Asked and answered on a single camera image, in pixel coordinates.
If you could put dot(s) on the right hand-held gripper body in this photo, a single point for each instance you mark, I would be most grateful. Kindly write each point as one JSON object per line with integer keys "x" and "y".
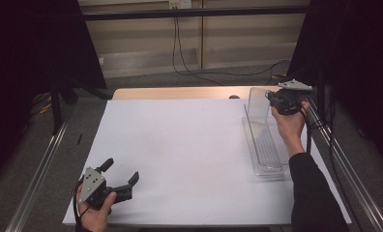
{"x": 289, "y": 98}

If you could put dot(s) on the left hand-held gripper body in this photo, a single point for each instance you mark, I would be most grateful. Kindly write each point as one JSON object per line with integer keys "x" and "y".
{"x": 93, "y": 188}

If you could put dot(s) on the clear plastic storage bin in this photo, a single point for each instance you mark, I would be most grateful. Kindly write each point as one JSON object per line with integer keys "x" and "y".
{"x": 267, "y": 145}

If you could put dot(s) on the person's left hand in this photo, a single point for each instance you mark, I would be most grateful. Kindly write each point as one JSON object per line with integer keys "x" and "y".
{"x": 94, "y": 217}

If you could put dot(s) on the person's right hand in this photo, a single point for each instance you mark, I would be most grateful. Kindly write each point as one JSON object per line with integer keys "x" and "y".
{"x": 289, "y": 129}

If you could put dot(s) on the white paper sheet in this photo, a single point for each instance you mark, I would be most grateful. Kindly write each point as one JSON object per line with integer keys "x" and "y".
{"x": 180, "y": 154}

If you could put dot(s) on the black metal stand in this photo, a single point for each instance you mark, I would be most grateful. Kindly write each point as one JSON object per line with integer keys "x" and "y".
{"x": 56, "y": 109}

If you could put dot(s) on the dark curtain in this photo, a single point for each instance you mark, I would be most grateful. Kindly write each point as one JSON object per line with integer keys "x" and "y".
{"x": 357, "y": 48}
{"x": 25, "y": 48}

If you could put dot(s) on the black metal crossbar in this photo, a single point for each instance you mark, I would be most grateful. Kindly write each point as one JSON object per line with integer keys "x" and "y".
{"x": 196, "y": 13}

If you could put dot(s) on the metal rail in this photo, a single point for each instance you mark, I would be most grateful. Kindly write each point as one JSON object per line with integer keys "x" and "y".
{"x": 350, "y": 180}
{"x": 38, "y": 180}

